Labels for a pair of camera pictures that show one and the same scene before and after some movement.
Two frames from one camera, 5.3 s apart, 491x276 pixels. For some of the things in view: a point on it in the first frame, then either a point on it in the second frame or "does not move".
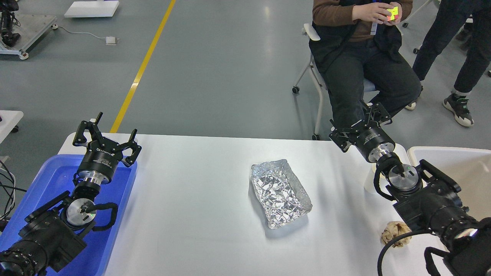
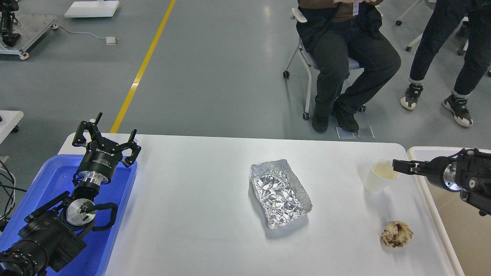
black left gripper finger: (94, 132) does not move
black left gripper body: (101, 161) does not move
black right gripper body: (372, 142) to (441, 171)
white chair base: (423, 14) to (399, 22)
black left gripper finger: (135, 148) does not move
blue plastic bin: (55, 177) does not move
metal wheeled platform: (32, 27) does not move
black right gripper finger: (344, 137) to (419, 167)
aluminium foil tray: (282, 197) does not move
